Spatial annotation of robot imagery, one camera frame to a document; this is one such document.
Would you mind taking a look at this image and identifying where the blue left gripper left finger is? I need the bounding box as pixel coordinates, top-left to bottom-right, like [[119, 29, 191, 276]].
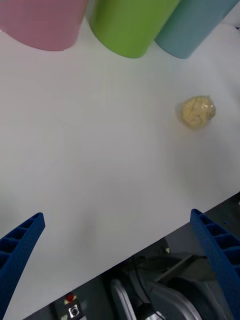
[[0, 212, 46, 320]]

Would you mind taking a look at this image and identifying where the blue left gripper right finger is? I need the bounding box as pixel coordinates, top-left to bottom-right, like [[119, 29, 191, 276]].
[[189, 208, 240, 320]]

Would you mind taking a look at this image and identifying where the pink plastic bin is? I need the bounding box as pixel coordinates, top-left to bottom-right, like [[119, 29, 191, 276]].
[[0, 0, 88, 52]]

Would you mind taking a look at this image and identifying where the yellow plastic-wrapped paper ball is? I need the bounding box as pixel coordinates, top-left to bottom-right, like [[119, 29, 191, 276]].
[[176, 95, 217, 131]]

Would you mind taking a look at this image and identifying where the pale blue plastic bin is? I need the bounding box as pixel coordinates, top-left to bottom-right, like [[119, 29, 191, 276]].
[[154, 0, 240, 60]]

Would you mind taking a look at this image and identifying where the grey black robot torso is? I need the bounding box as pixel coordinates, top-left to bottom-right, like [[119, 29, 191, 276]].
[[109, 252, 226, 320]]

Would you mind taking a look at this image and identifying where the green plastic bin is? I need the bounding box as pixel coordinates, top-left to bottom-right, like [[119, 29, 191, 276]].
[[88, 0, 181, 60]]

